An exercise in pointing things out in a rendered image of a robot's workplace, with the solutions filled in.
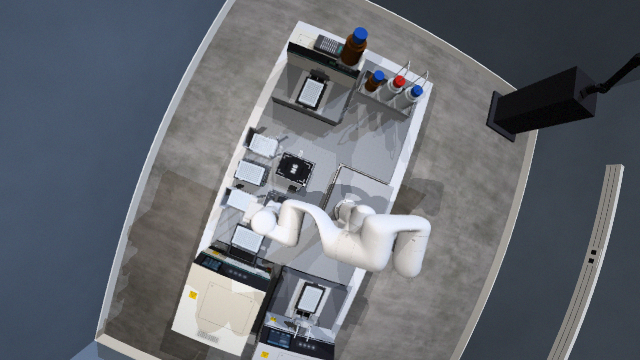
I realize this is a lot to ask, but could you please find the blue bottle cap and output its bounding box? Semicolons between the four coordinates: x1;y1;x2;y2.
411;85;423;97
352;27;368;43
373;70;385;82

